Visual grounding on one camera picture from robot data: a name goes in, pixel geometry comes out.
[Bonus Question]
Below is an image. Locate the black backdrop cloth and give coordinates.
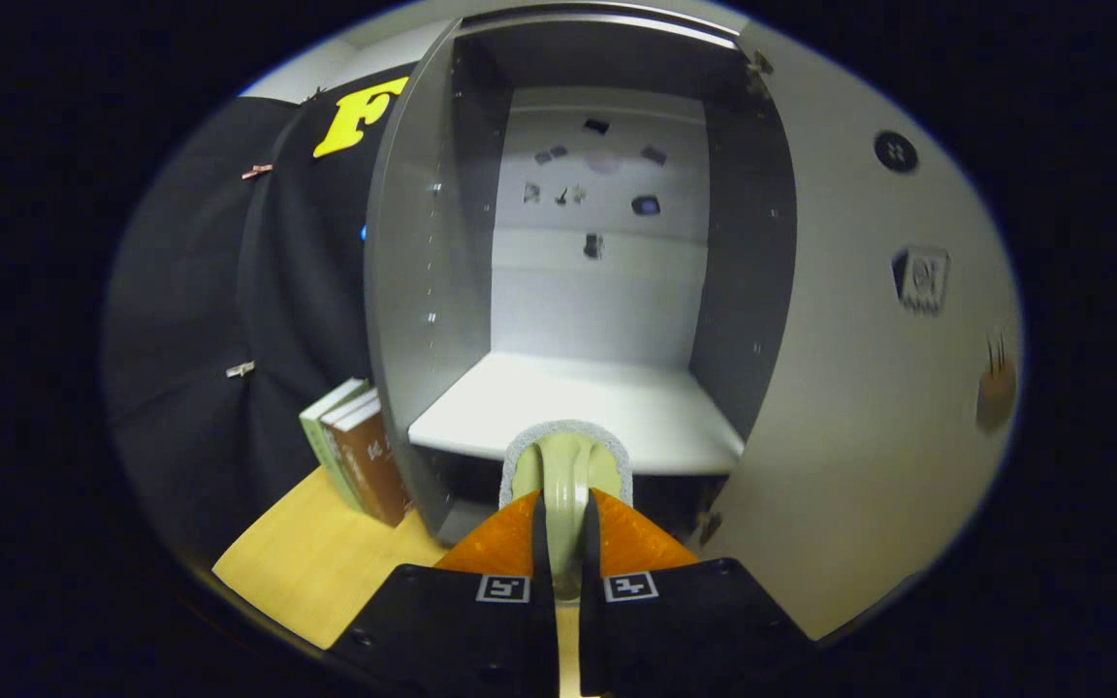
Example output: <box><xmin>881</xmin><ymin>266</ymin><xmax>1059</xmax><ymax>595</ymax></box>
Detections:
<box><xmin>101</xmin><ymin>63</ymin><xmax>414</xmax><ymax>573</ymax></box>

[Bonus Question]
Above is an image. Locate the white cabinet shelf board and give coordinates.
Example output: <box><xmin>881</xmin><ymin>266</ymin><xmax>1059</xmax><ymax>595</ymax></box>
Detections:
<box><xmin>408</xmin><ymin>351</ymin><xmax>747</xmax><ymax>476</ymax></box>

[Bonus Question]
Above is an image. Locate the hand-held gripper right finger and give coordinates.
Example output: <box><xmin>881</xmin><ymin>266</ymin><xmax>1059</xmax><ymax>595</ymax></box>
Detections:
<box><xmin>578</xmin><ymin>488</ymin><xmax>816</xmax><ymax>698</ymax></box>

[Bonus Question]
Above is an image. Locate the brown book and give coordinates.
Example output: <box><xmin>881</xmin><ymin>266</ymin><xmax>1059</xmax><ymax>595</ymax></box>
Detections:
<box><xmin>321</xmin><ymin>390</ymin><xmax>414</xmax><ymax>529</ymax></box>

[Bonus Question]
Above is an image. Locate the dark grey cabinet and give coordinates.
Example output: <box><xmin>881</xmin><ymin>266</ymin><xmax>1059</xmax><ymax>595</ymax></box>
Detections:
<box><xmin>365</xmin><ymin>0</ymin><xmax>802</xmax><ymax>549</ymax></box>

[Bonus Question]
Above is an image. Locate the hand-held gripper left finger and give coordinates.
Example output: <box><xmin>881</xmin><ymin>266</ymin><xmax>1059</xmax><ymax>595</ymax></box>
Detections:
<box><xmin>326</xmin><ymin>490</ymin><xmax>559</xmax><ymax>698</ymax></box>

